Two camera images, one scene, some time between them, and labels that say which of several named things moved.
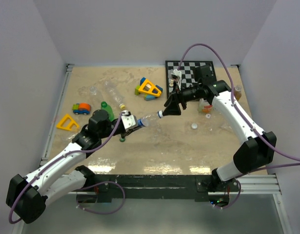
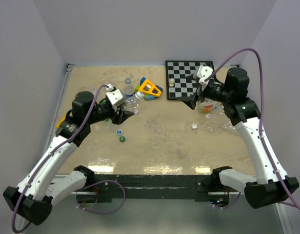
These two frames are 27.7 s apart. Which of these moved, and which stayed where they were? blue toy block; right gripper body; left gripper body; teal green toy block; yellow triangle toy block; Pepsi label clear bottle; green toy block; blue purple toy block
Moved: left gripper body; Pepsi label clear bottle; right gripper body
Stayed: yellow triangle toy block; green toy block; blue purple toy block; teal green toy block; blue toy block
